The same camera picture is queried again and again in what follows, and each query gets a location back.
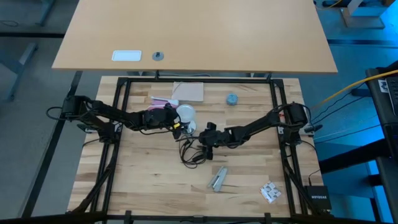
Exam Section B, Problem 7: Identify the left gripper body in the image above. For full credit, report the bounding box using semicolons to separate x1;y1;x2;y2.
142;106;180;129

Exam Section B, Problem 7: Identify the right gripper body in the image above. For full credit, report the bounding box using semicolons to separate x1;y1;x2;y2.
198;129;227;149

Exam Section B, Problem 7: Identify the silver metal cup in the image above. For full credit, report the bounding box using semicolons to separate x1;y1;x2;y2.
181;119;198;136

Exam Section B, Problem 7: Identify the black lamp power cord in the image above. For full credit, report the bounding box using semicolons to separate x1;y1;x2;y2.
175;135;215;169

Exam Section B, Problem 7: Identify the white lightbulb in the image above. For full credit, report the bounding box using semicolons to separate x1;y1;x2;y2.
175;104;197;124

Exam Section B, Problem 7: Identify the grey white stapler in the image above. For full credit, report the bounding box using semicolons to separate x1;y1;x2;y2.
207;166;229;193

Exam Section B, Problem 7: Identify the white rectangular label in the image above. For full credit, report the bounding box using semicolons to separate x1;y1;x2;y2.
111;50;142;62

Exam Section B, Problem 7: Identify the printed paper packet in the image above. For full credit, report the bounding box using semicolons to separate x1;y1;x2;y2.
259;180;282;205

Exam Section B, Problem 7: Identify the light wooden desk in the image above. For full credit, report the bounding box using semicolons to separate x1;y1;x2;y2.
51;0;339;74

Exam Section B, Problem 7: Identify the grey desk foot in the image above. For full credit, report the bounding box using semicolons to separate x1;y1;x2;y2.
0;42;39;103

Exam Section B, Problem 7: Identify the black equipment rack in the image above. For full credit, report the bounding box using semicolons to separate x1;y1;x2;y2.
365;60;398;224

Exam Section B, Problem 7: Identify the grey stand base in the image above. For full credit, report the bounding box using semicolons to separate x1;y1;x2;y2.
340;0;396;30

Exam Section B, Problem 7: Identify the black Netgear switch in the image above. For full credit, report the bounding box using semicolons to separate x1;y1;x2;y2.
303;185;332;211

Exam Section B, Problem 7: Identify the black floor cable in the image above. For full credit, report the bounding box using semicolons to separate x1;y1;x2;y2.
313;124;382;141

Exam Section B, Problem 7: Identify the yellow cable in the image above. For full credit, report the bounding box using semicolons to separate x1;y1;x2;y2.
310;68;398;110

